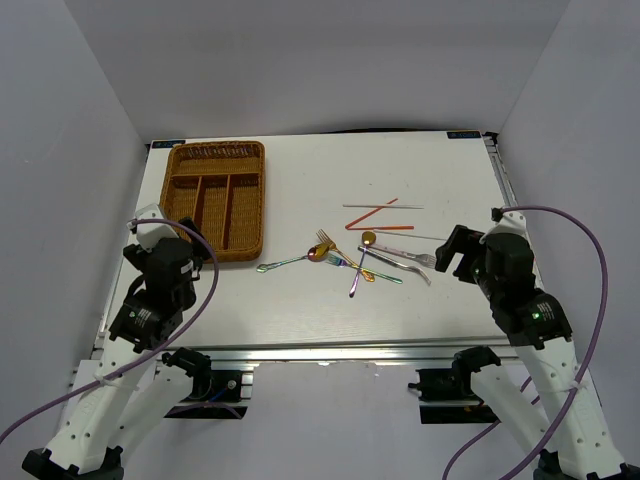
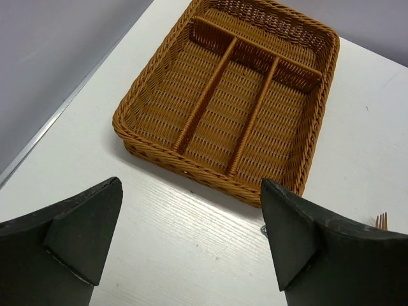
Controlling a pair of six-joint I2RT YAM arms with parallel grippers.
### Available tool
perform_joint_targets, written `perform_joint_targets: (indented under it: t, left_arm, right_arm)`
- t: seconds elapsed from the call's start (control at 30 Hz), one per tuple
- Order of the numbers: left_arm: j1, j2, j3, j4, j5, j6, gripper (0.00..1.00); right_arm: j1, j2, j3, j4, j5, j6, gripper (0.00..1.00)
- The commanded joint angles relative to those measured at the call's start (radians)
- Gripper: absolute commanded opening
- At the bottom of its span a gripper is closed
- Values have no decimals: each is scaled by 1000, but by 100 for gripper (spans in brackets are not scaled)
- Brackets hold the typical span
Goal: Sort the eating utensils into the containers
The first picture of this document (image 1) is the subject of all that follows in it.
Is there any pink handle silver fork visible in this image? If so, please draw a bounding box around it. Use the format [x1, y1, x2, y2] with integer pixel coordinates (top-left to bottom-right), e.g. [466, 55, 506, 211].
[372, 244, 436, 268]

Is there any gold bowl purple spoon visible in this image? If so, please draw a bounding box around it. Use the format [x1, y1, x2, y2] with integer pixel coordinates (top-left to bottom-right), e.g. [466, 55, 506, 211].
[349, 230, 376, 298]

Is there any gold fork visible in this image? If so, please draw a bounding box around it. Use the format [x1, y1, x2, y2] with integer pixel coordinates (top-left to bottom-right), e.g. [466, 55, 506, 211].
[317, 229, 375, 282]

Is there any iridescent purple spoon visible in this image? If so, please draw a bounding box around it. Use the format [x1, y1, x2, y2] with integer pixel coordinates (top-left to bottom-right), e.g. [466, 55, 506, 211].
[256, 244, 329, 273]

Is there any iridescent rainbow fork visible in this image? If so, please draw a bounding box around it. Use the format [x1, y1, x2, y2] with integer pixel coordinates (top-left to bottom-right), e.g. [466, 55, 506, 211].
[326, 254, 403, 284]

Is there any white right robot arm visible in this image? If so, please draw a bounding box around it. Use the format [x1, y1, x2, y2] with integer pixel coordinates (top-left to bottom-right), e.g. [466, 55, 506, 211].
[435, 225, 639, 479]

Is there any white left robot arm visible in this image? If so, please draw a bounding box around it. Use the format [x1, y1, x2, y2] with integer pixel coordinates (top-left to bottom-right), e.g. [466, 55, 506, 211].
[22, 204, 215, 479]

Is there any woven wicker cutlery tray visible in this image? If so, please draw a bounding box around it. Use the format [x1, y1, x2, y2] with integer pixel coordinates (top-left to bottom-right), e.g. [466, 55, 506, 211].
[159, 140, 266, 263]

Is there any white chopstick lower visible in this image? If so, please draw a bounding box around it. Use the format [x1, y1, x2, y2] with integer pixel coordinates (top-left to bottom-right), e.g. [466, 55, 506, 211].
[373, 229, 446, 241]

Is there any white chopstick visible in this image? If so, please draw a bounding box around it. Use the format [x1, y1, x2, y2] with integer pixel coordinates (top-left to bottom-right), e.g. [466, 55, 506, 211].
[373, 229, 446, 241]
[342, 203, 425, 210]

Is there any orange chopstick horizontal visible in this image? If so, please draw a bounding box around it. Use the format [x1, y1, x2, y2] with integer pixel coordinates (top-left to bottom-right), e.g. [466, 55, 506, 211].
[347, 225, 415, 231]

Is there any orange chopstick diagonal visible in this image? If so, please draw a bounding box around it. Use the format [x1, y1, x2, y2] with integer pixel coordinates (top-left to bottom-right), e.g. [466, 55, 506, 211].
[345, 198, 398, 230]

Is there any white chopstick upper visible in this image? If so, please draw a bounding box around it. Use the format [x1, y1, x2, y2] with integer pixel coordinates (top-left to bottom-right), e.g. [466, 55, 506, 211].
[342, 203, 425, 210]

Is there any blue label sticker left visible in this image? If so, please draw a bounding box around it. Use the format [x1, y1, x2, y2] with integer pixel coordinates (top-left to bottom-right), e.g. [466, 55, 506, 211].
[150, 139, 185, 149]

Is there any blue label sticker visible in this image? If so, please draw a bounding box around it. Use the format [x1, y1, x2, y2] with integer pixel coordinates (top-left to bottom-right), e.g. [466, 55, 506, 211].
[150, 139, 185, 149]
[446, 130, 482, 140]

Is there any blue label sticker right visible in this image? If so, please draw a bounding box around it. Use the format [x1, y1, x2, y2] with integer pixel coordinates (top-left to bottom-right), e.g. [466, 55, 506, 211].
[446, 130, 482, 140]

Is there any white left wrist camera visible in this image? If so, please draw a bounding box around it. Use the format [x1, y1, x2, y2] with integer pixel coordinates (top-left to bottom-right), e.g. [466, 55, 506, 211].
[127, 203, 178, 252]

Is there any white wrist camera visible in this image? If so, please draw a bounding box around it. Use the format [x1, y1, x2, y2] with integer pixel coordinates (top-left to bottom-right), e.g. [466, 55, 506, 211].
[480, 208, 528, 244]
[127, 203, 178, 252]

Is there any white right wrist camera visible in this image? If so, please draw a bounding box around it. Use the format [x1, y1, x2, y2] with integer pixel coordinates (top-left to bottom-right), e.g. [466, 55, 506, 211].
[480, 208, 528, 244]

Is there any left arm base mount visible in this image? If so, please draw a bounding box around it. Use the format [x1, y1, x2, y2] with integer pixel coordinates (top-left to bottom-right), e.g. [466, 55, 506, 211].
[161, 348, 253, 420]

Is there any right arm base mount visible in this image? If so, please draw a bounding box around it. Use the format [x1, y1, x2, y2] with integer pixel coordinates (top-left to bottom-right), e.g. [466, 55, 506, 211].
[408, 346, 501, 425]

